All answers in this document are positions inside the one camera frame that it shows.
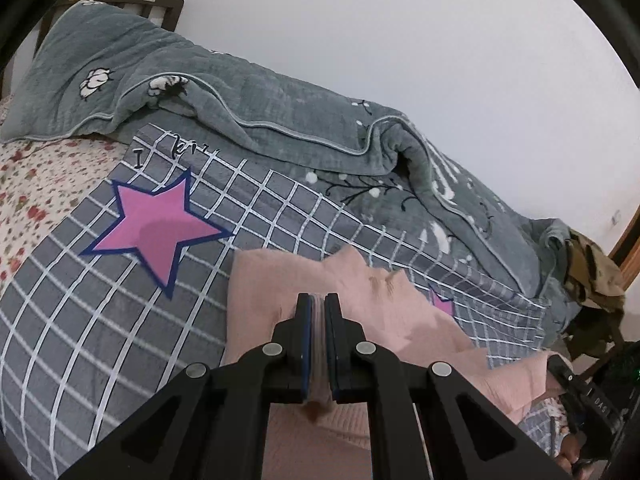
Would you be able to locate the pile of brown clothes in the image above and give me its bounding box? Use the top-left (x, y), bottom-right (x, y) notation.
top-left (564, 229), bottom-right (627, 311)

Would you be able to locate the floral bed sheet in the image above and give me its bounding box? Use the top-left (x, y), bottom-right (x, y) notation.
top-left (0, 94), bottom-right (132, 291)

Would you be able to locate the pink ribbed sweater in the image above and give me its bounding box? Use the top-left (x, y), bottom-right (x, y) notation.
top-left (220, 247), bottom-right (568, 480)

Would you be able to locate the dark wooden headboard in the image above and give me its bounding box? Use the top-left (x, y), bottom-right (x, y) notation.
top-left (0, 0), bottom-right (185, 101)

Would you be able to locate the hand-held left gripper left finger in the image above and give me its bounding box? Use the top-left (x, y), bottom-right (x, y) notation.
top-left (59, 292), bottom-right (314, 480)

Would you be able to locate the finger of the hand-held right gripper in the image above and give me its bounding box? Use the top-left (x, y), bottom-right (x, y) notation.
top-left (546, 354), bottom-right (608, 436)

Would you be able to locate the black garment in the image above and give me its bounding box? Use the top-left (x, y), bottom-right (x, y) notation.
top-left (565, 302), bottom-right (631, 366)

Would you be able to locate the brown wooden door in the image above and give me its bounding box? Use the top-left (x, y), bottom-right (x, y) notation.
top-left (606, 204), bottom-right (640, 272)

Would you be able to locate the grey quilt with white flowers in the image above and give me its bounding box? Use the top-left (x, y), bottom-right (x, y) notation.
top-left (0, 0), bottom-right (583, 341)

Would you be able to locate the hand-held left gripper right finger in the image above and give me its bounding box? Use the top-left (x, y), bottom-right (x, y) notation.
top-left (323, 292), bottom-right (576, 480)

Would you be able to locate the grey checked blanket with stars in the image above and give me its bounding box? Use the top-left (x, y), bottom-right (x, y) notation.
top-left (0, 122), bottom-right (571, 480)

